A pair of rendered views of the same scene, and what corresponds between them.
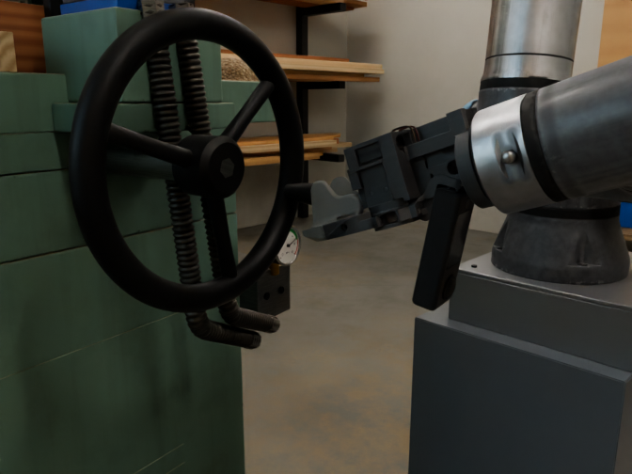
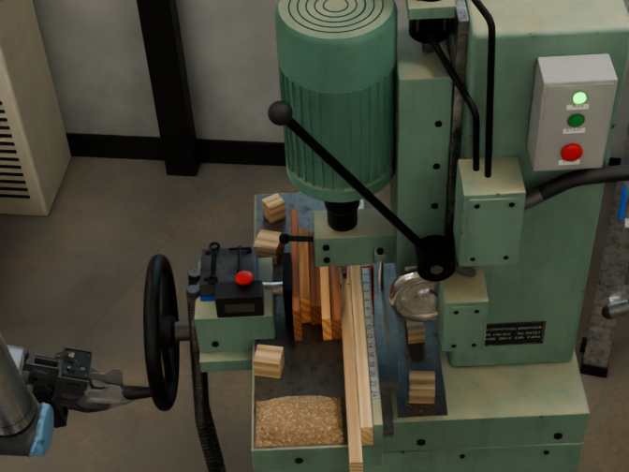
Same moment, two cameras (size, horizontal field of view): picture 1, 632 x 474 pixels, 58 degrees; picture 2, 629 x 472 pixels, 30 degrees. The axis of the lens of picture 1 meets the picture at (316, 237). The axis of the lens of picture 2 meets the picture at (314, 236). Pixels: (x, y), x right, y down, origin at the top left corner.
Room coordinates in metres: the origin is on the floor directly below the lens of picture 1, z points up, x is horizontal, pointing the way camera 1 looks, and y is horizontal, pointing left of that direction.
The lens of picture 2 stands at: (1.87, -0.47, 2.44)
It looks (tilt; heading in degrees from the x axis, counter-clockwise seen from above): 45 degrees down; 145
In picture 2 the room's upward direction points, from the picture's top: 3 degrees counter-clockwise
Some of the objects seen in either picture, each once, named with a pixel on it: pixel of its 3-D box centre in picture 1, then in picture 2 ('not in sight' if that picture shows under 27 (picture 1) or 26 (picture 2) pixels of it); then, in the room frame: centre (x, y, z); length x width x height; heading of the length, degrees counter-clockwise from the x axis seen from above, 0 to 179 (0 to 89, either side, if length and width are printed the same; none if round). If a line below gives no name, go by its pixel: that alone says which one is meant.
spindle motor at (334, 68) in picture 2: not in sight; (338, 91); (0.76, 0.38, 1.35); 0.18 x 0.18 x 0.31
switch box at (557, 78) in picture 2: not in sight; (570, 113); (1.06, 0.56, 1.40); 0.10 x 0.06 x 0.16; 54
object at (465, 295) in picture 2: not in sight; (461, 307); (1.00, 0.44, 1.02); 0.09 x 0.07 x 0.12; 144
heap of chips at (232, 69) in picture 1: (225, 70); (298, 415); (0.94, 0.14, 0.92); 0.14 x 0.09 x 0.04; 54
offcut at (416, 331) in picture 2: not in sight; (415, 331); (0.86, 0.46, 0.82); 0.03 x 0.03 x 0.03; 59
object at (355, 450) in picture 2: not in sight; (345, 307); (0.81, 0.35, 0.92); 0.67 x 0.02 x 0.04; 144
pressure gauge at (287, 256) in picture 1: (278, 249); not in sight; (0.85, 0.06, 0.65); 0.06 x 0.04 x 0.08; 144
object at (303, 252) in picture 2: not in sight; (304, 273); (0.71, 0.33, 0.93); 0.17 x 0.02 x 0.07; 144
